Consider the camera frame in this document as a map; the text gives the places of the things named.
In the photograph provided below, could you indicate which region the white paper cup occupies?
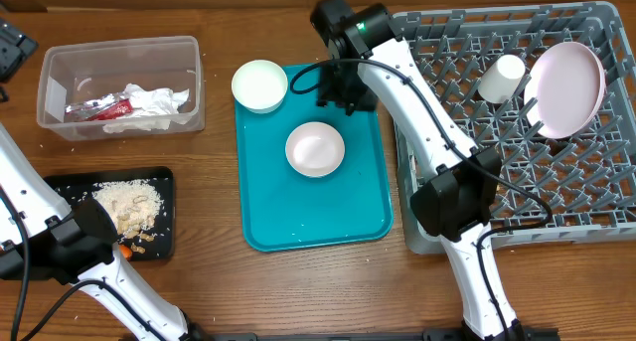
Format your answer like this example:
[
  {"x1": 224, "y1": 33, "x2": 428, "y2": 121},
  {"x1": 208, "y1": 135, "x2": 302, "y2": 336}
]
[{"x1": 478, "y1": 55, "x2": 526, "y2": 104}]

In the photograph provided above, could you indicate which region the grey dishwasher rack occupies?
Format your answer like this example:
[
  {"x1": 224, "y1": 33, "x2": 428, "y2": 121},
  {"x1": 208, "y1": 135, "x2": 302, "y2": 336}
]
[{"x1": 394, "y1": 1, "x2": 635, "y2": 248}]

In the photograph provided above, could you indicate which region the teal serving tray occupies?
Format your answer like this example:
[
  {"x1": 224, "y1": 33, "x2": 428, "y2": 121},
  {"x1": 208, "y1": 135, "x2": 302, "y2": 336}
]
[{"x1": 235, "y1": 65, "x2": 394, "y2": 252}]

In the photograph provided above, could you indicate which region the clear plastic storage bin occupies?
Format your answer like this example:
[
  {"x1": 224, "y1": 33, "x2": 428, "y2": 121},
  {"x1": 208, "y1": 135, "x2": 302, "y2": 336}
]
[{"x1": 37, "y1": 36, "x2": 206, "y2": 141}]

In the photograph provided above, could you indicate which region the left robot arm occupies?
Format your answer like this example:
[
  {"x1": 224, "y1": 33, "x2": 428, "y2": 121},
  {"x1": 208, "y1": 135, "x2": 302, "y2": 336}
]
[{"x1": 1, "y1": 130, "x2": 208, "y2": 340}]

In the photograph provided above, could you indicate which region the white bowl with rice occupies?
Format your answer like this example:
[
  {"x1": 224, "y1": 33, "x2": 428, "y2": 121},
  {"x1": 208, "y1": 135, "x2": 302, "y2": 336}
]
[{"x1": 231, "y1": 60, "x2": 288, "y2": 113}]

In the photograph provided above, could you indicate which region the white tissue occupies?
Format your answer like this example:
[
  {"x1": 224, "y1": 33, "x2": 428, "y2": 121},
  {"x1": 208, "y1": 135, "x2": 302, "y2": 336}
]
[{"x1": 103, "y1": 84, "x2": 190, "y2": 134}]

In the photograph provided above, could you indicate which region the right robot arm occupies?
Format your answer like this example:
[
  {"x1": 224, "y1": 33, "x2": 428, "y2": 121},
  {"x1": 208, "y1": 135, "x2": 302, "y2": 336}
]
[{"x1": 310, "y1": 0, "x2": 527, "y2": 340}]

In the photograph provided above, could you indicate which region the white bowl with peanuts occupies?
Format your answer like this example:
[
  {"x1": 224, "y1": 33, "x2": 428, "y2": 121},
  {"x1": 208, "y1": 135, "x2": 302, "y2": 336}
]
[{"x1": 285, "y1": 121, "x2": 346, "y2": 178}]

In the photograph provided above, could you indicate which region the rice and peanut pile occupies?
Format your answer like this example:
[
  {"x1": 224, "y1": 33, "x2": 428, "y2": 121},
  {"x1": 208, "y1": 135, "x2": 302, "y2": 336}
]
[{"x1": 69, "y1": 179, "x2": 165, "y2": 256}]

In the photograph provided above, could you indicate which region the white round plate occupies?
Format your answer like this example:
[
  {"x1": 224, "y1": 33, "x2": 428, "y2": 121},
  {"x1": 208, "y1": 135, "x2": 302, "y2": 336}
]
[{"x1": 524, "y1": 42, "x2": 606, "y2": 139}]

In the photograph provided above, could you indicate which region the black plastic tray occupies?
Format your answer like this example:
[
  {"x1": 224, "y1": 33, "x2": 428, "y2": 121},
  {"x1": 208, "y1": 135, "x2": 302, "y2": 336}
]
[{"x1": 45, "y1": 166, "x2": 175, "y2": 261}]

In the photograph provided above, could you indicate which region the orange carrot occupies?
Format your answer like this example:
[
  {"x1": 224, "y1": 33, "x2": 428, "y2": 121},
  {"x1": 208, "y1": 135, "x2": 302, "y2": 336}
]
[{"x1": 119, "y1": 245, "x2": 133, "y2": 260}]

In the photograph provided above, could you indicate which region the red snack wrapper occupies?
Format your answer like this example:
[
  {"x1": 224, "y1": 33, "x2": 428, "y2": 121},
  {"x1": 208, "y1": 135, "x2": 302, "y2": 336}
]
[{"x1": 65, "y1": 92, "x2": 133, "y2": 122}]

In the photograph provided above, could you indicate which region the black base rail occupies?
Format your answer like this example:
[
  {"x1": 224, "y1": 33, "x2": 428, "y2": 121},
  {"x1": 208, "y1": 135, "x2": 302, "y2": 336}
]
[{"x1": 203, "y1": 327, "x2": 560, "y2": 341}]

